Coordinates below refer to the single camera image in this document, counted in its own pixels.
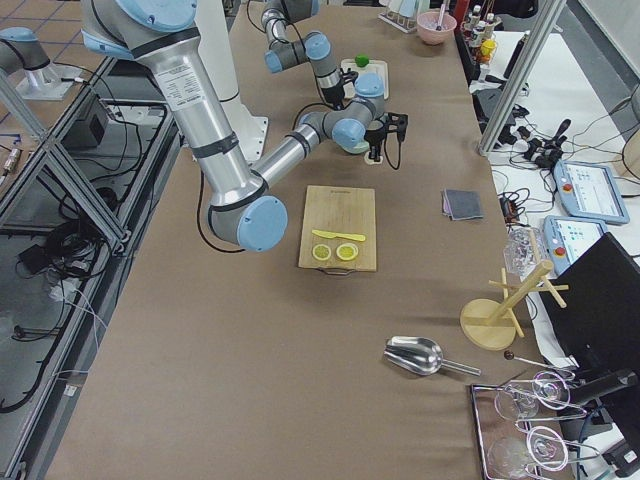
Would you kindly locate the yellow plastic knife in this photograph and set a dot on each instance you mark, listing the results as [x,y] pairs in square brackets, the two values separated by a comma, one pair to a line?
[338,235]

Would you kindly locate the pink ribbed bowl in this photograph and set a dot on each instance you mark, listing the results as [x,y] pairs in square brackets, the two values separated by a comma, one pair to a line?
[435,31]

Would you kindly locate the mint green bowl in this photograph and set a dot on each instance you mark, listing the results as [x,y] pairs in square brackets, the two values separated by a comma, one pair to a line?
[360,148]

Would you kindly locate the blue teach pendant far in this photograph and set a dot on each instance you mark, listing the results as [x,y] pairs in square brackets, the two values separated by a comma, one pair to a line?
[589,190]

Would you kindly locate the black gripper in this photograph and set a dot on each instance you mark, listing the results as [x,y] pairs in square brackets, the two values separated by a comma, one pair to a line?
[373,136]
[338,97]

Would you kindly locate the blue teach pendant near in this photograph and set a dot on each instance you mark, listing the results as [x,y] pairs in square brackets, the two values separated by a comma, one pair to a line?
[568,238]

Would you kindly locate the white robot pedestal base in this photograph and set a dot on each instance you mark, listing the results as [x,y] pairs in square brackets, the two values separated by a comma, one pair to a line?
[235,75]

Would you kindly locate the blue teach pendant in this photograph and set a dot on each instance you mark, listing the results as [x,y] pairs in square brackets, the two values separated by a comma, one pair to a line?
[589,190]
[568,238]

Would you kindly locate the wooden mug tree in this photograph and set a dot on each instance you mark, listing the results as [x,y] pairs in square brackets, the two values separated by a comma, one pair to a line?
[493,325]

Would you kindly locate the aluminium frame post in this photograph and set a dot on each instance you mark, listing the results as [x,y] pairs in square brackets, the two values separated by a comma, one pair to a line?
[549,12]

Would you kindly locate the single lemon slice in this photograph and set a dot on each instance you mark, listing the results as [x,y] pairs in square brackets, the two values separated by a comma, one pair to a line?
[321,252]

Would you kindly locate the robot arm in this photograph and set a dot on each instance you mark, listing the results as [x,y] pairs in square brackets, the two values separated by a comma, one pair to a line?
[314,48]
[173,40]

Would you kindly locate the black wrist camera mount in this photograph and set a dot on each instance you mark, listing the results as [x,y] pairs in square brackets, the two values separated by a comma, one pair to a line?
[396,123]

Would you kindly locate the steel scoop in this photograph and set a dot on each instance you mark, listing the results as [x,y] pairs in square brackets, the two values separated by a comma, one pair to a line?
[422,356]

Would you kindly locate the grey and pink cloths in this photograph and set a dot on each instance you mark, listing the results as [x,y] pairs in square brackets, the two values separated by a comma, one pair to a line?
[461,204]

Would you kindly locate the cream rabbit tray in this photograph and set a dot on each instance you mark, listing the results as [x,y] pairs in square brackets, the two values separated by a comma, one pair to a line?
[379,67]

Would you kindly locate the green lime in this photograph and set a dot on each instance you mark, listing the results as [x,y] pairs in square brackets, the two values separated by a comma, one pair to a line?
[361,60]

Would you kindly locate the light blue plastic cup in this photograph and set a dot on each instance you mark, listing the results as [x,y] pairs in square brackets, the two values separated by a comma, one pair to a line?
[407,8]

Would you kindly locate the black monitor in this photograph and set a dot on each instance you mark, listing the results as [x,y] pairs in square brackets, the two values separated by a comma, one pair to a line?
[599,326]

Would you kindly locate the top stacked lemon slice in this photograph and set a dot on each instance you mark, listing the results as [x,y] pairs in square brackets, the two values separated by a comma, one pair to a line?
[347,251]

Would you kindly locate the white steamed bun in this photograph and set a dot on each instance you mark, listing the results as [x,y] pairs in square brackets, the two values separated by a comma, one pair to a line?
[372,159]

